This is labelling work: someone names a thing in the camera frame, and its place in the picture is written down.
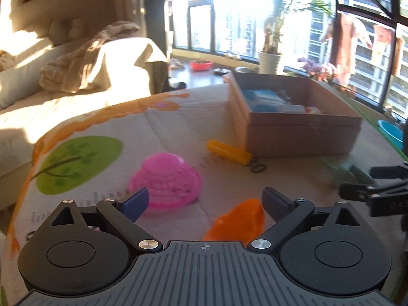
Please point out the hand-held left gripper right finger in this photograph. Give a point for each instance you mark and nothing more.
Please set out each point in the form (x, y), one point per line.
(277, 202)

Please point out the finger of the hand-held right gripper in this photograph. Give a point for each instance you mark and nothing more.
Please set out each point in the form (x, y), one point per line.
(387, 171)
(357, 191)

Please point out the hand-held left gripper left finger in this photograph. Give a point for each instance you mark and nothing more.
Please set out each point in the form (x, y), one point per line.
(135, 202)

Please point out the green plastic toy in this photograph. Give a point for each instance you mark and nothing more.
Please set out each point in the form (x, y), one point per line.
(341, 172)

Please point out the pink plastic strainer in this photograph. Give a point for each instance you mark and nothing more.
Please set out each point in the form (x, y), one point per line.
(169, 178)

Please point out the orange plastic toy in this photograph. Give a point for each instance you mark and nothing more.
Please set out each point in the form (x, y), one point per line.
(236, 220)

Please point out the cardboard box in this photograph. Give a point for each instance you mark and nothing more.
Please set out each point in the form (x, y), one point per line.
(287, 134)

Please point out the blue white plastic packet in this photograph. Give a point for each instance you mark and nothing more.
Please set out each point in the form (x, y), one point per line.
(263, 97)

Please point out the blue plastic bowl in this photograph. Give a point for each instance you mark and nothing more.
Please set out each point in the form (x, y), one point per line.
(391, 134)

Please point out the printed ruler mat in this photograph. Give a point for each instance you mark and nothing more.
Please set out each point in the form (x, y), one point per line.
(95, 153)

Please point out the purple flowers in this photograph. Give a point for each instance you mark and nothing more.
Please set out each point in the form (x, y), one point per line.
(318, 68)

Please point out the cream bed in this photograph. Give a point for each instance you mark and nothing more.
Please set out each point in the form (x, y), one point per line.
(47, 108)

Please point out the hanging orange patterned cloth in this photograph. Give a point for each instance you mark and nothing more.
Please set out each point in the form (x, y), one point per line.
(346, 38)

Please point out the potted palm plant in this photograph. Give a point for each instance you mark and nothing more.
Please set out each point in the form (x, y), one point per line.
(270, 62)

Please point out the dark small dish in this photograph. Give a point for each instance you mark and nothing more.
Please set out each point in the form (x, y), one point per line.
(221, 72)

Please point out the pale shells on sill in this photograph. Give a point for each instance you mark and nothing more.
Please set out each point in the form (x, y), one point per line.
(176, 64)

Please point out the beige crumpled blanket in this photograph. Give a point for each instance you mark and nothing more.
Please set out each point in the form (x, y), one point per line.
(83, 60)

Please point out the red plastic basin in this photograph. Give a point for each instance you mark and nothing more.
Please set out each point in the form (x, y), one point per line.
(201, 66)

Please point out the pale ornaments on windowsill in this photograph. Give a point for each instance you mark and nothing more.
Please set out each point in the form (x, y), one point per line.
(232, 56)

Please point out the cream pillow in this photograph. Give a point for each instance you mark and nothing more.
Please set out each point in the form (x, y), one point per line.
(19, 70)

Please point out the grey plush toy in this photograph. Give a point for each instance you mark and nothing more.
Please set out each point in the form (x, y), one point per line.
(65, 32)

